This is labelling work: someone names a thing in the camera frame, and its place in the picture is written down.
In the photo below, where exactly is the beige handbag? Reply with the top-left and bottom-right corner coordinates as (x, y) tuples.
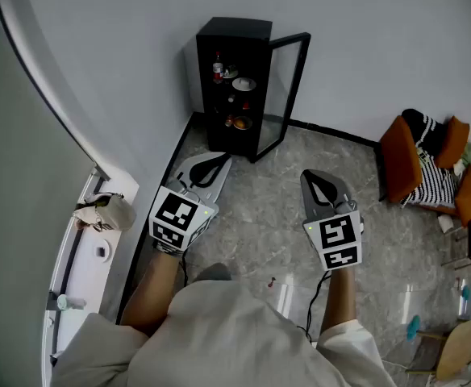
(72, 191), (137, 234)

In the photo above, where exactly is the person's grey shoe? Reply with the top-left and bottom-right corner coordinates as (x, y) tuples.
(194, 262), (233, 284)

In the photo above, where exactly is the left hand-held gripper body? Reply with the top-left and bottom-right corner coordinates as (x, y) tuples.
(148, 151), (233, 257)

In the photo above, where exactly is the red-capped drink bottle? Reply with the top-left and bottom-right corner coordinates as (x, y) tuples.
(212, 51), (225, 85)

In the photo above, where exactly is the wooden chair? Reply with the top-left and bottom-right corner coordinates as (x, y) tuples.
(404, 316), (471, 382)

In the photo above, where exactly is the person's right forearm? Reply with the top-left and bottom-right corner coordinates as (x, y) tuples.
(319, 266), (358, 335)

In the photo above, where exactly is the glass cabinet door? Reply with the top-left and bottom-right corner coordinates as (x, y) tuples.
(250, 31), (312, 164)

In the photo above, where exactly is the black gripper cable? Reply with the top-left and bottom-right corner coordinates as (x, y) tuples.
(177, 255), (190, 288)
(295, 270), (332, 344)

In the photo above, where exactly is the person's left forearm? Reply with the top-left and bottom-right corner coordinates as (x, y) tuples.
(119, 248), (181, 335)

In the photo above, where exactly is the orange armchair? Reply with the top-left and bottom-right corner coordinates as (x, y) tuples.
(377, 114), (471, 228)

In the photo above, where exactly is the pale teal bottle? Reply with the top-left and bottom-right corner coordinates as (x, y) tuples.
(56, 293), (88, 311)

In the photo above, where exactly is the person's beige shirt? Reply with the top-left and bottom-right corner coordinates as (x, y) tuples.
(51, 278), (398, 387)

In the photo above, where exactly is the teal brush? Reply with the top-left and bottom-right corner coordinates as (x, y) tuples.
(405, 314), (422, 342)

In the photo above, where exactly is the white paper roll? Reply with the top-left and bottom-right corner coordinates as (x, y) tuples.
(437, 214), (456, 234)

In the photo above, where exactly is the white bowl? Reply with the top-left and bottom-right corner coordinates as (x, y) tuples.
(231, 77), (258, 93)

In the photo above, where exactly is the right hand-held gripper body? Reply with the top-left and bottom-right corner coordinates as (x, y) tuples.
(299, 169), (365, 272)

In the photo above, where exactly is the black display cabinet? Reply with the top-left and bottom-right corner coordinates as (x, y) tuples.
(195, 16), (273, 164)

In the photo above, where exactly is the teal spray bottle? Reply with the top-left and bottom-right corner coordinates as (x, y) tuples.
(456, 278), (471, 322)

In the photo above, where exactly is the black white striped cloth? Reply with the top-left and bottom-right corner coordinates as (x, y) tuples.
(400, 108), (463, 209)

